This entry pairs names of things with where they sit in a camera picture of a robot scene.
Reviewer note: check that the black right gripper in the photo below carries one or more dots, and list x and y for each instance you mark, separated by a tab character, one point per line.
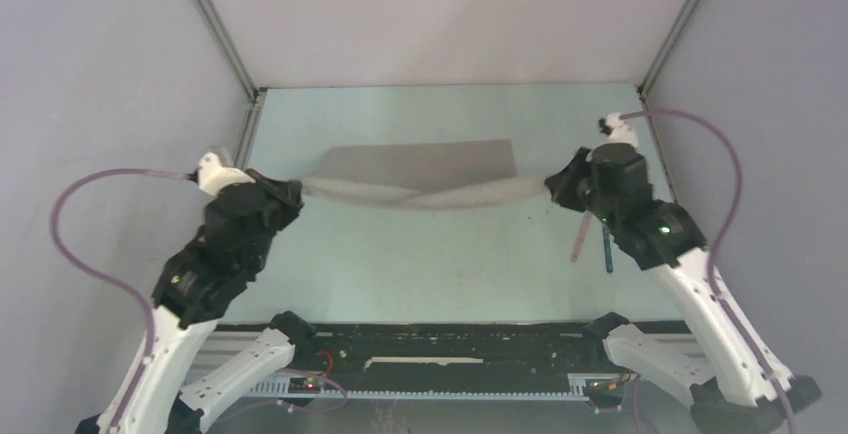
560	186

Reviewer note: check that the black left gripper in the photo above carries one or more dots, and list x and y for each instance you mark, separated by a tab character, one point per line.
287	193

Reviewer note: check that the grey cloth napkin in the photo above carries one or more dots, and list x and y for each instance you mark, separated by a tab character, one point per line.
424	177

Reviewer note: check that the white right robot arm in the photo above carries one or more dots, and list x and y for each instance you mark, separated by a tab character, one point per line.
738	385

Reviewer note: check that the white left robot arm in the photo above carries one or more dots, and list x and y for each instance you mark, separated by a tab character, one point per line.
195	288

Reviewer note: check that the left small circuit board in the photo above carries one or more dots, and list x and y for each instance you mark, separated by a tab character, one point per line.
305	385

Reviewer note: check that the small circuit board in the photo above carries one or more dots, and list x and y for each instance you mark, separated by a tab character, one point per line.
305	385
595	388

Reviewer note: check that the right small circuit board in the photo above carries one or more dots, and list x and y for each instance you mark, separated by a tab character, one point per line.
595	388

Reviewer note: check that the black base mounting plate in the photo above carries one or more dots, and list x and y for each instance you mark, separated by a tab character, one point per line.
453	357

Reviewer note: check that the knife with teal handle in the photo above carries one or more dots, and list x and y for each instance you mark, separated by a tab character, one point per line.
607	249

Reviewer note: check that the fork with pink handle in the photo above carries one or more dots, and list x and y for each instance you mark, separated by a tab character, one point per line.
581	237

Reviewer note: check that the left aluminium frame post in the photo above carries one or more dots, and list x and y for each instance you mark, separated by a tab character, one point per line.
222	38

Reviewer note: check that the aluminium frame post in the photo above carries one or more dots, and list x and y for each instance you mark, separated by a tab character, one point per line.
675	33
222	38

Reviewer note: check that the white slotted cable duct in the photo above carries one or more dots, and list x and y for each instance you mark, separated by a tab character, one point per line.
281	387

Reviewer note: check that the right aluminium frame post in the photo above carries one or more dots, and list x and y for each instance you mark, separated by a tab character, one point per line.
675	33

